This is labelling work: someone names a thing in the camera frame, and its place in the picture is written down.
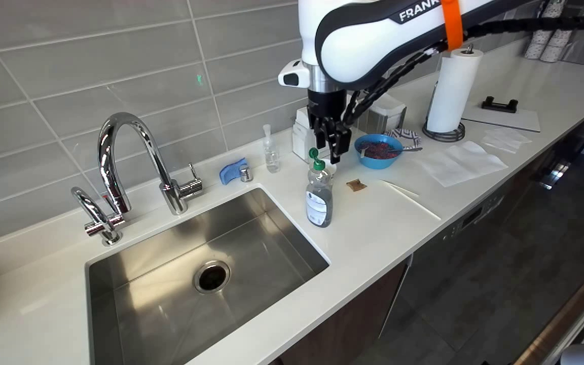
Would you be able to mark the patterned small plate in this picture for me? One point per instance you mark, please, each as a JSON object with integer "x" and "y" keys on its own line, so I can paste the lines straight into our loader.
{"x": 411, "y": 139}

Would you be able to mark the small clear plastic bottle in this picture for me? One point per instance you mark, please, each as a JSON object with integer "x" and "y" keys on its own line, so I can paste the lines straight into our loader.
{"x": 271, "y": 153}

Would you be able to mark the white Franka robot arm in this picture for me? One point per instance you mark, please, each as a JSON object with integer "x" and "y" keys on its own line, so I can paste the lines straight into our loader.
{"x": 374, "y": 40}

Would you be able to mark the clear plastic sheet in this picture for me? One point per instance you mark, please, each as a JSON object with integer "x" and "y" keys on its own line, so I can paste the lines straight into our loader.
{"x": 465, "y": 168}

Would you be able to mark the black bracket object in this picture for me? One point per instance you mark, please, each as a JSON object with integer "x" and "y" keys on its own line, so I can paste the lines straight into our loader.
{"x": 500, "y": 104}

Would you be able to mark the small brown square piece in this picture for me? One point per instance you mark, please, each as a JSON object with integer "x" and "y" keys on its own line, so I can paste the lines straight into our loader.
{"x": 355, "y": 184}

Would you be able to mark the round sink drain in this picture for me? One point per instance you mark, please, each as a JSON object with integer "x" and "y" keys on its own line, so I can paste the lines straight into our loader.
{"x": 212, "y": 275}

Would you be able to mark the green bottle cap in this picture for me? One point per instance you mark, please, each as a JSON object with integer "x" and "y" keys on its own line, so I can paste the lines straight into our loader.
{"x": 317, "y": 164}

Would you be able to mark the small chrome side tap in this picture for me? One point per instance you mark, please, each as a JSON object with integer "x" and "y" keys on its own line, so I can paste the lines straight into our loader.
{"x": 95, "y": 212}

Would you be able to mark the wooden framed panel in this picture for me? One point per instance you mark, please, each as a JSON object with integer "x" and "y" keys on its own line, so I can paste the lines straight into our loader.
{"x": 562, "y": 317}

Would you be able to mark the thin white paper sheet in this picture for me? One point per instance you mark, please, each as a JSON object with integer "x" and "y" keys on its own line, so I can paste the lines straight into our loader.
{"x": 507, "y": 140}

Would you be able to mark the stainless steel sink basin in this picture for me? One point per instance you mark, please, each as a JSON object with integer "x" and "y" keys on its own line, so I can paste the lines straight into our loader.
{"x": 163, "y": 317}

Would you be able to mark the small metal cylinder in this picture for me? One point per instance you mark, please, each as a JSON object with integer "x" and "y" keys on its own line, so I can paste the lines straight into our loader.
{"x": 245, "y": 174}

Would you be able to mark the clear dish soap bottle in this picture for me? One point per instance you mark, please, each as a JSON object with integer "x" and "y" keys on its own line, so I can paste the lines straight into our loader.
{"x": 318, "y": 198}

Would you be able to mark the blue sponge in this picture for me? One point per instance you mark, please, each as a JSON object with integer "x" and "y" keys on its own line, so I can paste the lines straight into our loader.
{"x": 227, "y": 170}

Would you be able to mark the white paper towel roll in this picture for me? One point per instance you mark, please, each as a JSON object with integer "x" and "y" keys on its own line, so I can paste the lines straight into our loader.
{"x": 452, "y": 87}

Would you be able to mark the tall chrome gooseneck faucet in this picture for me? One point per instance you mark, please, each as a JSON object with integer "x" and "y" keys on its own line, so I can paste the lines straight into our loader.
{"x": 124, "y": 117}

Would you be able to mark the blue bowl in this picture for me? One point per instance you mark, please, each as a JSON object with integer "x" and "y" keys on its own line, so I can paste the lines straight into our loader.
{"x": 378, "y": 153}

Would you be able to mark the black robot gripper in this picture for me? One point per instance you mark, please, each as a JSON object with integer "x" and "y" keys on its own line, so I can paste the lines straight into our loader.
{"x": 329, "y": 112}

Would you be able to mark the white flat board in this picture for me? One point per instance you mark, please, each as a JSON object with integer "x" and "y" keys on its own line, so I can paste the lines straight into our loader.
{"x": 507, "y": 119}

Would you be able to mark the metal napkin box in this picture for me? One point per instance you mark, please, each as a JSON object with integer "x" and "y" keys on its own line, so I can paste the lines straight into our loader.
{"x": 385, "y": 112}

